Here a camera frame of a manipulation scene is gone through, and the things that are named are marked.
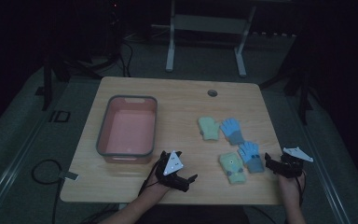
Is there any pink plastic bin grey rim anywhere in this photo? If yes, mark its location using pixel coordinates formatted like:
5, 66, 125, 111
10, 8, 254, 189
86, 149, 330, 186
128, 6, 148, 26
95, 94, 158, 165

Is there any hand-held gripper black cable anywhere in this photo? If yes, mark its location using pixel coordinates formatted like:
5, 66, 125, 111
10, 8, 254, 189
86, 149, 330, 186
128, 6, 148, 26
138, 161, 163, 196
296, 169, 308, 207

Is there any plain green mitten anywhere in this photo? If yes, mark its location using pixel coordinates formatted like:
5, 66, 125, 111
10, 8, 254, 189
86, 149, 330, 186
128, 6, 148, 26
198, 116, 221, 142

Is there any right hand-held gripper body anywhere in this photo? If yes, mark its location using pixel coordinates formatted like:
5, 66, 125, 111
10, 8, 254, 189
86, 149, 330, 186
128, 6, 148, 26
272, 147, 314, 179

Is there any person's right hand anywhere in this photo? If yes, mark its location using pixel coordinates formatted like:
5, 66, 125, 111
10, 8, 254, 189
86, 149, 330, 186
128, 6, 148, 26
276, 174, 306, 201

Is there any white metal desk frame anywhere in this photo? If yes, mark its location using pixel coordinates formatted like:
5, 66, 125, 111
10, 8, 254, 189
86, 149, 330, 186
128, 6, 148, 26
165, 0, 257, 78

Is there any person's left hand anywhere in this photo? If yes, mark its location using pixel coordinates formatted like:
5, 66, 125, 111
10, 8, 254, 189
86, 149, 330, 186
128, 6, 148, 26
141, 180, 172, 202

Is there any black cable behind table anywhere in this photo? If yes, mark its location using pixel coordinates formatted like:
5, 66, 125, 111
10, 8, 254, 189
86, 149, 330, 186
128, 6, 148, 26
118, 40, 134, 78

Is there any blue glove grey cuff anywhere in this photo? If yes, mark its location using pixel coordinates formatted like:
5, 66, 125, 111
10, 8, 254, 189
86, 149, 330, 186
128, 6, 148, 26
219, 117, 246, 147
237, 141, 266, 175

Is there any black floor cable loop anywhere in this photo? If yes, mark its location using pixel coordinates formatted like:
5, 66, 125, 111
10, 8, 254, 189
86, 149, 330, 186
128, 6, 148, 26
31, 159, 63, 224

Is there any green mitten with blue patches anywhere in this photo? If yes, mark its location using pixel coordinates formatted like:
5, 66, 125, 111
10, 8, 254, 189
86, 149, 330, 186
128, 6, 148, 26
218, 151, 248, 185

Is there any small grey plug adapter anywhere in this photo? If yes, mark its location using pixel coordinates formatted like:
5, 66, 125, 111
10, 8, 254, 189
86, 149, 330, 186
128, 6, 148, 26
58, 171, 79, 182

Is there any right hand-held gripper black cable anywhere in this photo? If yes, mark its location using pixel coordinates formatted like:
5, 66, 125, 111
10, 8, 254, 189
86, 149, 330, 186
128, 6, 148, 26
296, 169, 308, 207

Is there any left hand-held gripper black cable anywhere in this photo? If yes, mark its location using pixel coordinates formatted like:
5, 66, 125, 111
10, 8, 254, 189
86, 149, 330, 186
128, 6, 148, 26
138, 161, 163, 196

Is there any black metal stand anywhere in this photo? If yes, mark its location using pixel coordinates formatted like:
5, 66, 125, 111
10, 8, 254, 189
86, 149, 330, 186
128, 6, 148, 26
258, 59, 315, 126
40, 0, 124, 112

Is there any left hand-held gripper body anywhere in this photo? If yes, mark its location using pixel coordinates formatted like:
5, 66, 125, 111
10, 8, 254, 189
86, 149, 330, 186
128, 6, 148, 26
154, 150, 191, 193

